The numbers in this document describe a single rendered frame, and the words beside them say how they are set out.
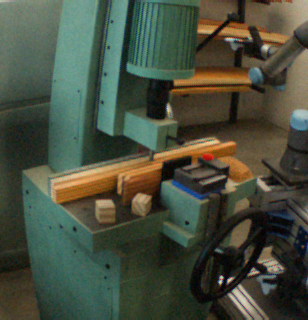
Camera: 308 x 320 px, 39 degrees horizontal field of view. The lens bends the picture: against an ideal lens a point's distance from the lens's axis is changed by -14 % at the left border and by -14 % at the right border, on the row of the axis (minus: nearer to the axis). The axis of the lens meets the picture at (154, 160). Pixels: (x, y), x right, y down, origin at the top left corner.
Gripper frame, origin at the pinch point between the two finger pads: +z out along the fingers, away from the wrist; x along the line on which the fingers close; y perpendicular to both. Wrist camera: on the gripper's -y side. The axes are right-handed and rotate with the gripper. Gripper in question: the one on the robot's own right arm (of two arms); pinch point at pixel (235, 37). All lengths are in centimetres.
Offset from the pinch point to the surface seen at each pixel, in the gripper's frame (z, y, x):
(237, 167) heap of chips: -63, 23, -61
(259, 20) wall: 180, 32, 221
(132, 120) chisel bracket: -48, 7, -87
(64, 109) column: -25, 8, -97
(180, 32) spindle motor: -61, -21, -81
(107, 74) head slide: -40, -5, -90
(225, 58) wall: 179, 76, 163
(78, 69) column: -31, -6, -95
